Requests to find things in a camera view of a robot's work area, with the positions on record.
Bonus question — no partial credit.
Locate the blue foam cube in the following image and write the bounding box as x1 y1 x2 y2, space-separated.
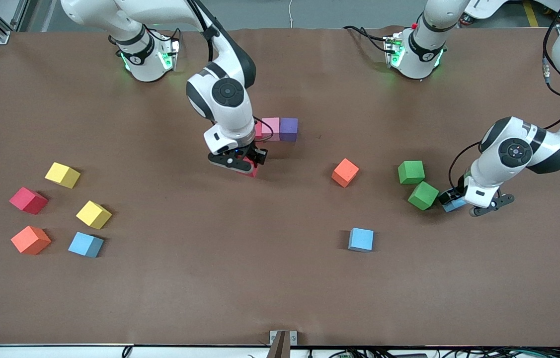
442 196 467 214
348 227 375 253
68 232 105 258

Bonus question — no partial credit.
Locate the light pink foam cube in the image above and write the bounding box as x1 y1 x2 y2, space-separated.
261 117 281 142

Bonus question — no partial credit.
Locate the purple foam cube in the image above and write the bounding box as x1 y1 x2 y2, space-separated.
279 117 299 142

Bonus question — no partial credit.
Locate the yellow foam cube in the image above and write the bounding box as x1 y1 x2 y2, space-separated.
76 200 113 230
44 162 81 189

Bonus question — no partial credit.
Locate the green foam cube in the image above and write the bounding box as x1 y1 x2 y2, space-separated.
398 160 426 185
407 181 440 211

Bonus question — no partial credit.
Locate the orange foam cube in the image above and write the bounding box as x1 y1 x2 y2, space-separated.
10 225 52 256
331 158 360 188

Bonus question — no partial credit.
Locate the brown table mat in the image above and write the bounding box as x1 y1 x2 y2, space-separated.
0 26 560 348

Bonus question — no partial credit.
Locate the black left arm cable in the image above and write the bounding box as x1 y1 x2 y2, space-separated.
448 0 560 190

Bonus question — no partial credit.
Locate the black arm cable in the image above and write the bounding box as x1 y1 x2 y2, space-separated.
180 0 275 146
448 0 560 190

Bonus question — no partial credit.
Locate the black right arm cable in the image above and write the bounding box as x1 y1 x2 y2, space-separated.
180 0 275 146

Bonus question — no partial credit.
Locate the black base cable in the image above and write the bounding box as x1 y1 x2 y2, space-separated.
343 25 391 54

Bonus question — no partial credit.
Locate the black cable bundle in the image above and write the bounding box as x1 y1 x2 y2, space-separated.
305 346 560 358

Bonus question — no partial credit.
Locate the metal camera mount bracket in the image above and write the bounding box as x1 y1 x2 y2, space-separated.
269 330 298 358

